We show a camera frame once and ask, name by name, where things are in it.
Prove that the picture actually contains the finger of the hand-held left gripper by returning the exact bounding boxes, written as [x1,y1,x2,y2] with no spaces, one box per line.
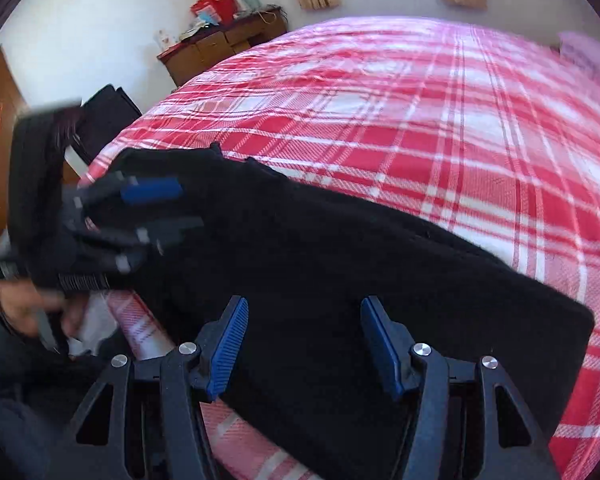
[80,217,206,273]
[80,172,183,208]

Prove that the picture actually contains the brown wooden desk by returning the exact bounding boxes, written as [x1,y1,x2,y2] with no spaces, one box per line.
[157,7,288,88]

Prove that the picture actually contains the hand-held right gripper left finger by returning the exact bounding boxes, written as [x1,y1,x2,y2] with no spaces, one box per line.
[62,295,251,480]

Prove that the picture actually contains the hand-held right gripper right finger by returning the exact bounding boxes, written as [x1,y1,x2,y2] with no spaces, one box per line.
[360,295,561,480]

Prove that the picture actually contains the wooden door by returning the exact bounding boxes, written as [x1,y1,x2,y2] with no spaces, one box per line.
[0,45,31,281]

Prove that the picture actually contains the red gift bag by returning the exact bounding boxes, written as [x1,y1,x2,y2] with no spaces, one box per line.
[190,0,238,26]

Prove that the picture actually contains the red plaid bed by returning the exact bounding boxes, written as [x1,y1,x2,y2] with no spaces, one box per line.
[77,15,600,480]

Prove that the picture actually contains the pink folded quilt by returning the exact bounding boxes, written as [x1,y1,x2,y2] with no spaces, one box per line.
[557,30,600,76]

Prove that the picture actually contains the person's left forearm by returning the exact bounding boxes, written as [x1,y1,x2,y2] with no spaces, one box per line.
[0,287,101,480]

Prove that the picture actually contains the person's left hand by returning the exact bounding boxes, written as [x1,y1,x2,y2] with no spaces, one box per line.
[0,280,88,351]

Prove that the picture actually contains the black pants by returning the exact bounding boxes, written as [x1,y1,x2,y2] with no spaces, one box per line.
[80,142,596,480]

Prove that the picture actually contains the black chair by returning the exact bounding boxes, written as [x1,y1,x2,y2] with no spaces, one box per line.
[62,85,143,166]

